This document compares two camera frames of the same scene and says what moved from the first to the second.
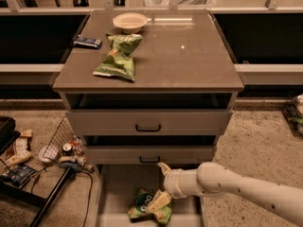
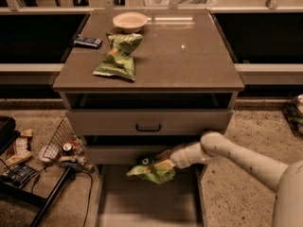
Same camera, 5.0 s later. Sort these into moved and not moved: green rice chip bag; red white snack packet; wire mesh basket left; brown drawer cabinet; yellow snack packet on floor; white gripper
Moved: green rice chip bag; white gripper
Not moved: brown drawer cabinet; yellow snack packet on floor; wire mesh basket left; red white snack packet
